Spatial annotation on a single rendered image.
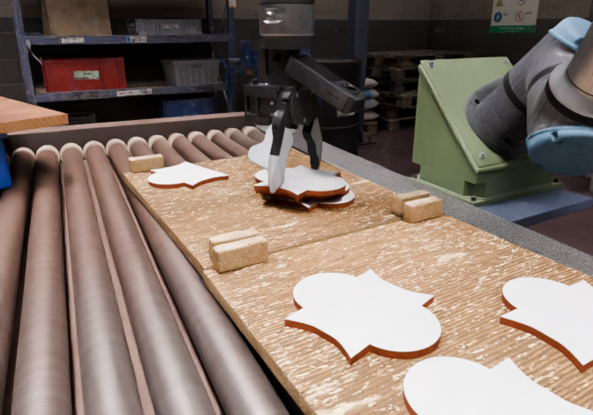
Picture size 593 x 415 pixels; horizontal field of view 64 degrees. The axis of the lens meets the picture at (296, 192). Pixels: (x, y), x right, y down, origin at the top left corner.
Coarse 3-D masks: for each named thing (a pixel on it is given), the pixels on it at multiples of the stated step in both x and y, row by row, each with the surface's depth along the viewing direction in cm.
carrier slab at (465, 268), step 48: (336, 240) 58; (384, 240) 58; (432, 240) 58; (480, 240) 58; (240, 288) 48; (288, 288) 48; (432, 288) 48; (480, 288) 48; (288, 336) 40; (480, 336) 40; (528, 336) 40; (288, 384) 36; (336, 384) 35; (384, 384) 35; (576, 384) 35
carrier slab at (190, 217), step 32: (224, 160) 93; (288, 160) 93; (160, 192) 75; (192, 192) 75; (224, 192) 75; (384, 192) 75; (160, 224) 66; (192, 224) 63; (224, 224) 63; (256, 224) 63; (288, 224) 63; (320, 224) 63; (352, 224) 63; (384, 224) 64; (192, 256) 55
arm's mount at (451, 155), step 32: (448, 64) 96; (480, 64) 99; (448, 96) 91; (416, 128) 97; (448, 128) 90; (416, 160) 99; (448, 160) 91; (480, 160) 86; (512, 160) 89; (448, 192) 92; (480, 192) 88; (512, 192) 91
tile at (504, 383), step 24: (432, 360) 36; (456, 360) 36; (504, 360) 36; (408, 384) 34; (432, 384) 34; (456, 384) 34; (480, 384) 34; (504, 384) 34; (528, 384) 34; (408, 408) 32; (432, 408) 32; (456, 408) 32; (480, 408) 32; (504, 408) 32; (528, 408) 32; (552, 408) 32; (576, 408) 32
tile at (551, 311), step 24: (504, 288) 46; (528, 288) 46; (552, 288) 46; (576, 288) 46; (528, 312) 42; (552, 312) 42; (576, 312) 42; (552, 336) 39; (576, 336) 39; (576, 360) 37
